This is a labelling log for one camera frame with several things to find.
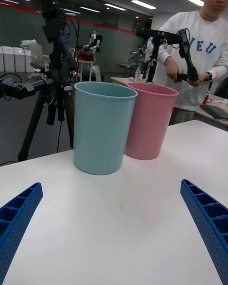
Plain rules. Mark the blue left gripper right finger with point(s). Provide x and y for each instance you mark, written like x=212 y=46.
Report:
x=209 y=218

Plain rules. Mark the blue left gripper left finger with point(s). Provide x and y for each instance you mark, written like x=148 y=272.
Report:
x=16 y=218

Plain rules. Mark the black jointed arm on stand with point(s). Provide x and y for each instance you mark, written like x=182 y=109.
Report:
x=166 y=38

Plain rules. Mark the person's left hand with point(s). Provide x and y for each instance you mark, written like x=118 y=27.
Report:
x=200 y=78

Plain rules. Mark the person's right hand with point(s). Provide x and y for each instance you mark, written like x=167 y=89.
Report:
x=171 y=67

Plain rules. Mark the black keyboard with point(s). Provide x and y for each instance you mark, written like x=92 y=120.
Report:
x=216 y=111

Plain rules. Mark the pink plastic bin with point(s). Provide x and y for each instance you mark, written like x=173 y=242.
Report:
x=149 y=123

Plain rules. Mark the red can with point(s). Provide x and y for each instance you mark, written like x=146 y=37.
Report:
x=206 y=99

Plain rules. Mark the pale blue plastic bin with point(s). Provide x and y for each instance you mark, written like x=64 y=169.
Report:
x=99 y=128

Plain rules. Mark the black and blue side device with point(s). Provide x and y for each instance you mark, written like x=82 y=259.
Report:
x=14 y=88

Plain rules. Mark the white office chair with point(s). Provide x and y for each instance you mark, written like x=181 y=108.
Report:
x=38 y=57

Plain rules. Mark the white stool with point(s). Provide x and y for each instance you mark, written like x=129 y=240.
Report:
x=95 y=70

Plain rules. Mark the person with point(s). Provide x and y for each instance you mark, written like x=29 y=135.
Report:
x=204 y=28

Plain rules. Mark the small white humanoid robot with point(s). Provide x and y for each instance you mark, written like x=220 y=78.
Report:
x=93 y=42

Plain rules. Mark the long ceiling lamp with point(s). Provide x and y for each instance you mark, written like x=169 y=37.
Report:
x=115 y=7
x=90 y=9
x=192 y=0
x=143 y=4

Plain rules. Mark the black camera tripod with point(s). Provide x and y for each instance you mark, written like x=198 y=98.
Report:
x=61 y=71

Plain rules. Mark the black camera on tripod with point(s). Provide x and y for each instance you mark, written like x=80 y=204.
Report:
x=50 y=12

